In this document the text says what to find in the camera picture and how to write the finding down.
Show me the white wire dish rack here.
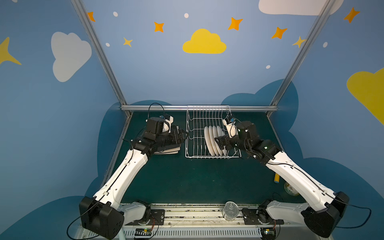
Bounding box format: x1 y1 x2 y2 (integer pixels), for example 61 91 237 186
186 110 242 159

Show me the aluminium frame rail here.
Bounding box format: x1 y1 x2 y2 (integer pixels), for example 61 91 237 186
121 104 278 112

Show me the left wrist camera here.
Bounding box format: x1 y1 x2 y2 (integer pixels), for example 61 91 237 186
160 114 174 133

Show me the black square plate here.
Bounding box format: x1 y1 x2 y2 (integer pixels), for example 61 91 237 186
157 144 181 153

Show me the yellow handled brush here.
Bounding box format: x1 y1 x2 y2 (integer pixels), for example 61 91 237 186
274 174 280 184

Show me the right circuit board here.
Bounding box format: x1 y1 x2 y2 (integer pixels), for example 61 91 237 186
261 228 276 240

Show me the left circuit board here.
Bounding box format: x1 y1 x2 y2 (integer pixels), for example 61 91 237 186
134 228 153 238

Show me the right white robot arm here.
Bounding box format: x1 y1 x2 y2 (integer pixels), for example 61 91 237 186
215 118 350 238

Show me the circuit board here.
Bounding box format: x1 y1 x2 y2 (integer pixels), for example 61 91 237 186
134 228 153 238
261 228 276 240

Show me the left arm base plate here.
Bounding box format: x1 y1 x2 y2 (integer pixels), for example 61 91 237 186
125 209 165 226

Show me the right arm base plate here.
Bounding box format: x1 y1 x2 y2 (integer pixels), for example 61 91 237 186
241 208 285 225

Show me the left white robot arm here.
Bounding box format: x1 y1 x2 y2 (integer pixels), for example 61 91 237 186
79 114 187 240

